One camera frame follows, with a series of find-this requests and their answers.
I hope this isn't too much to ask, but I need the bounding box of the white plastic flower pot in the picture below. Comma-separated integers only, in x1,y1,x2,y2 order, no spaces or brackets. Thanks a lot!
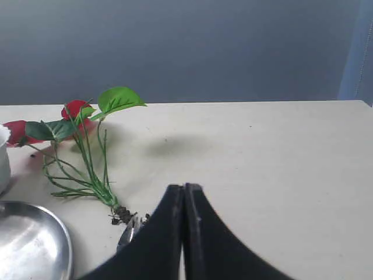
0,125,11,194

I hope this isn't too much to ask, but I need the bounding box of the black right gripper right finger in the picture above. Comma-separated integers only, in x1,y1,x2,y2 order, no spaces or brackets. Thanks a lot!
184,183,290,279

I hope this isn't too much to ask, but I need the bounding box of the steel spoon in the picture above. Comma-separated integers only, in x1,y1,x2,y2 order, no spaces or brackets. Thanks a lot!
117,213,143,252

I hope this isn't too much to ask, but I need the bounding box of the round steel plate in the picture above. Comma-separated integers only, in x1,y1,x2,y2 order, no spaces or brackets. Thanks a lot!
1,201,73,279

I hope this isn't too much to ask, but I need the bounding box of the artificial red flower plant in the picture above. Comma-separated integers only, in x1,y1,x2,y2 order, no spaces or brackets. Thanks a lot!
4,86,146,225

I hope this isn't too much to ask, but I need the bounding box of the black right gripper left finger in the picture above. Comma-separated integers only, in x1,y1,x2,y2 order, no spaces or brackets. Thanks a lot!
81,185,184,279

